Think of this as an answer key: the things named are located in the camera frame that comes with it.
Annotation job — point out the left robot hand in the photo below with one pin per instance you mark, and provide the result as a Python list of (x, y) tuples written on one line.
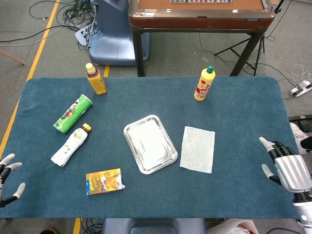
[(5, 173)]

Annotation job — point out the silver metal tray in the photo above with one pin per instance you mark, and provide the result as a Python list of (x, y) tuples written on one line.
[(150, 143)]

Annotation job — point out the white plastic bag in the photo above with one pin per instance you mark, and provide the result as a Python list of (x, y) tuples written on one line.
[(231, 228)]

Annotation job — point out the yellow detergent bottle green cap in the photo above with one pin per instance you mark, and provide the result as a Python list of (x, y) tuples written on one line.
[(204, 85)]

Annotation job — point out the blue table cloth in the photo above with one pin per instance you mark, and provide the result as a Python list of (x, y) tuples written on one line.
[(231, 109)]

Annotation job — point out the wooden stick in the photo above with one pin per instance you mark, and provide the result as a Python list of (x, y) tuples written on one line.
[(12, 58)]

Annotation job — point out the amber tea bottle yellow cap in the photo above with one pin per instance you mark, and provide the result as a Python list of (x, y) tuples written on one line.
[(97, 83)]

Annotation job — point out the white-faced mahjong tile row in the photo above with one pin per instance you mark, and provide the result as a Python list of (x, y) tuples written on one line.
[(200, 1)]

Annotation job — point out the white power strip with plugs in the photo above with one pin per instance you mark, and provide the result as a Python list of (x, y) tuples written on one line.
[(81, 35)]

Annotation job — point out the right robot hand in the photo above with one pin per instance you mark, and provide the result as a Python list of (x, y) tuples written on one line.
[(293, 170)]

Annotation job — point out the white paper towel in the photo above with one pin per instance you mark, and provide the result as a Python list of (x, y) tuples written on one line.
[(198, 150)]

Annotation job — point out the orange snack box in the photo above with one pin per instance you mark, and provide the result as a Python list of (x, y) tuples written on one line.
[(103, 181)]

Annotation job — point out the blue-grey chair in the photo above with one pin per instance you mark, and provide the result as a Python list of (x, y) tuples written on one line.
[(153, 226)]

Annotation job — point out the brown mahjong table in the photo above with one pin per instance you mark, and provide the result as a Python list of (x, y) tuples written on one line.
[(200, 17)]

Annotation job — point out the blue-grey machine base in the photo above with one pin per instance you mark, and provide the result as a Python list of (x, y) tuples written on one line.
[(112, 36)]

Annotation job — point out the green chips can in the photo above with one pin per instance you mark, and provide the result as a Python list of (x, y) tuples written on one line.
[(72, 114)]

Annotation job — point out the white sneaker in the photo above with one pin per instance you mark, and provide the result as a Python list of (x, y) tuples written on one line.
[(298, 132)]

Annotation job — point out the white-wrapped drink bottle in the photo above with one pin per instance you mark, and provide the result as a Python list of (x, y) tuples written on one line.
[(70, 145)]

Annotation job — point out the white power strip grey buttons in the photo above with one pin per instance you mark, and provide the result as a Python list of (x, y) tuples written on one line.
[(300, 88)]

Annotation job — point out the black metal floor base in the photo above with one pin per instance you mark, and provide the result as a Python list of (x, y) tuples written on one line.
[(303, 122)]

